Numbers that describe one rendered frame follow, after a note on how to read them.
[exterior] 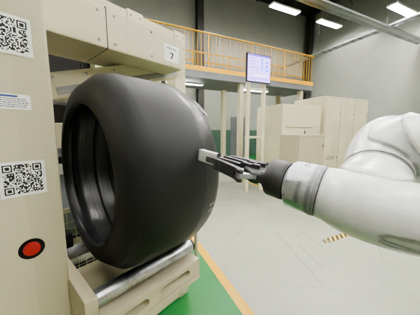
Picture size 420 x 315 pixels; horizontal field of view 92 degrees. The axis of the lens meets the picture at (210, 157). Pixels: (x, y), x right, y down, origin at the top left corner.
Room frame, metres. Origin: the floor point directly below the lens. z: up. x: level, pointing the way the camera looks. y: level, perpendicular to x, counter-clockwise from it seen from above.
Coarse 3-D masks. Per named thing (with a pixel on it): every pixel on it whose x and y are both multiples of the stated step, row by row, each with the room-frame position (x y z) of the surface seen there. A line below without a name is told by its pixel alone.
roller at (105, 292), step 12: (168, 252) 0.63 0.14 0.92; (180, 252) 0.65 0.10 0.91; (144, 264) 0.57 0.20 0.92; (156, 264) 0.58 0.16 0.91; (168, 264) 0.61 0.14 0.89; (120, 276) 0.52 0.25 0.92; (132, 276) 0.52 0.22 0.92; (144, 276) 0.54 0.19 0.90; (96, 288) 0.47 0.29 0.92; (108, 288) 0.48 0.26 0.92; (120, 288) 0.49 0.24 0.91; (108, 300) 0.47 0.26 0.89
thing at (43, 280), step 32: (0, 0) 0.42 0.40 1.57; (32, 0) 0.46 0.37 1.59; (32, 32) 0.46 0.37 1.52; (0, 64) 0.41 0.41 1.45; (32, 64) 0.45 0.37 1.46; (32, 96) 0.45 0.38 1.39; (0, 128) 0.41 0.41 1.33; (32, 128) 0.44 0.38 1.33; (0, 160) 0.40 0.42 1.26; (32, 160) 0.44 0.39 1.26; (0, 224) 0.39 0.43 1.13; (32, 224) 0.43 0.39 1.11; (0, 256) 0.39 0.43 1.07; (32, 256) 0.43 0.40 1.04; (64, 256) 0.47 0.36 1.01; (0, 288) 0.38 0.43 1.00; (32, 288) 0.42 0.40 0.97; (64, 288) 0.46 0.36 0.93
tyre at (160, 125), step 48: (96, 96) 0.51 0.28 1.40; (144, 96) 0.51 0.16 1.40; (96, 144) 0.87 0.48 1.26; (144, 144) 0.44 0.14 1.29; (192, 144) 0.53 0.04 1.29; (96, 192) 0.84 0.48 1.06; (144, 192) 0.43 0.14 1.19; (192, 192) 0.51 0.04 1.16; (96, 240) 0.59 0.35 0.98; (144, 240) 0.45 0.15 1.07
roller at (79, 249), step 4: (76, 244) 0.68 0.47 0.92; (80, 244) 0.68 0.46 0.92; (84, 244) 0.68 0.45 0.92; (68, 248) 0.65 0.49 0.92; (72, 248) 0.66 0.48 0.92; (76, 248) 0.66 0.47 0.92; (80, 248) 0.67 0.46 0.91; (84, 248) 0.68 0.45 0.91; (68, 252) 0.64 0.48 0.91; (72, 252) 0.65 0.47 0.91; (76, 252) 0.66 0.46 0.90; (80, 252) 0.67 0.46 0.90; (84, 252) 0.68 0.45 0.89; (68, 256) 0.64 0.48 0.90; (72, 256) 0.65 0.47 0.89; (76, 256) 0.66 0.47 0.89
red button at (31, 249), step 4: (28, 244) 0.42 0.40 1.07; (32, 244) 0.42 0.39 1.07; (36, 244) 0.43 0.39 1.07; (40, 244) 0.43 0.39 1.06; (24, 248) 0.41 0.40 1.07; (28, 248) 0.42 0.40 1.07; (32, 248) 0.42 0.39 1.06; (36, 248) 0.43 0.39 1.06; (40, 248) 0.43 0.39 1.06; (24, 252) 0.41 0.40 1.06; (28, 252) 0.42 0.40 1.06; (32, 252) 0.42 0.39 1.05; (36, 252) 0.43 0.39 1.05
